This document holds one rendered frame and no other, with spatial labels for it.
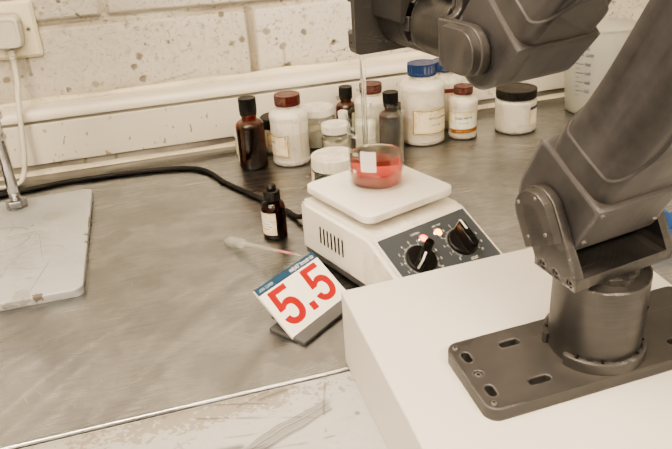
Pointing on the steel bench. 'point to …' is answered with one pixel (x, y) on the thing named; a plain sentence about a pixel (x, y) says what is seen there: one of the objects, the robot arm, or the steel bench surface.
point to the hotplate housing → (363, 237)
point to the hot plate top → (349, 198)
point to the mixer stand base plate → (44, 249)
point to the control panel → (395, 249)
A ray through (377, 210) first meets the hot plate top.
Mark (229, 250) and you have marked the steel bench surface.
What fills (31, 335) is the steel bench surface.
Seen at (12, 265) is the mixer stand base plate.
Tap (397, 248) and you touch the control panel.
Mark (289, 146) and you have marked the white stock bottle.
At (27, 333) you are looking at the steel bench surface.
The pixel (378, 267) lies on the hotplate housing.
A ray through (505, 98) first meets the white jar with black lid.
